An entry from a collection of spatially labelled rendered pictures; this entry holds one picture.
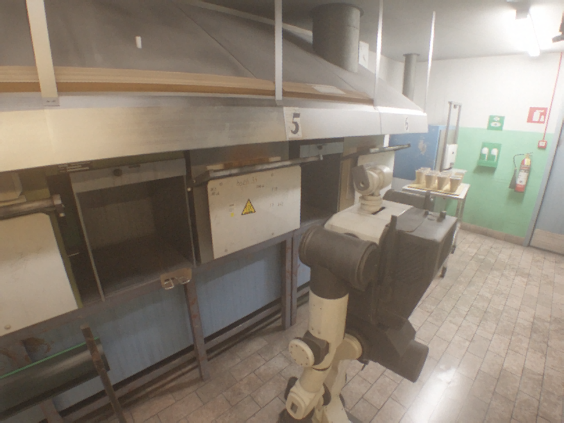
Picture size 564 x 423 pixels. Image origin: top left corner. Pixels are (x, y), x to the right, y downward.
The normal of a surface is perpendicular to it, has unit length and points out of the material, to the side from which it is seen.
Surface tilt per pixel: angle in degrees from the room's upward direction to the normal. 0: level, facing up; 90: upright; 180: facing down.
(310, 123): 80
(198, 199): 90
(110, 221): 90
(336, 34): 90
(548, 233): 90
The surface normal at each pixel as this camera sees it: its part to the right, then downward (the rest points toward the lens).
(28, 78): 0.37, -0.66
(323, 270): -0.68, 0.25
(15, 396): 0.00, -0.94
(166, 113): 0.66, 0.07
